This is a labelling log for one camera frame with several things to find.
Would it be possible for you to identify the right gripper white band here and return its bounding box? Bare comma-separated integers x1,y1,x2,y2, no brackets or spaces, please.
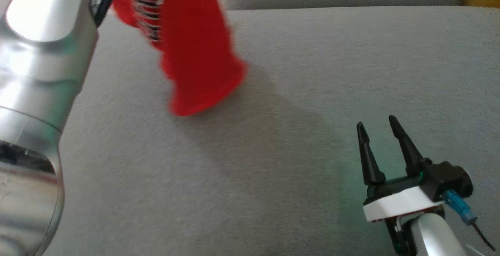
357,115,445,255

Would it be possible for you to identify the red jersey with white trim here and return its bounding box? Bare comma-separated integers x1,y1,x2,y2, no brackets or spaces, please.
112,0,247,117

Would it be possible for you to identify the large grey sofa seat cushion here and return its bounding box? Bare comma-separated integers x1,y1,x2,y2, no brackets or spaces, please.
43,6,500,256

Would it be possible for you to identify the black cable with blue plug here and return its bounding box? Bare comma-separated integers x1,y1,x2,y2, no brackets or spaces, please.
443,190,496,251

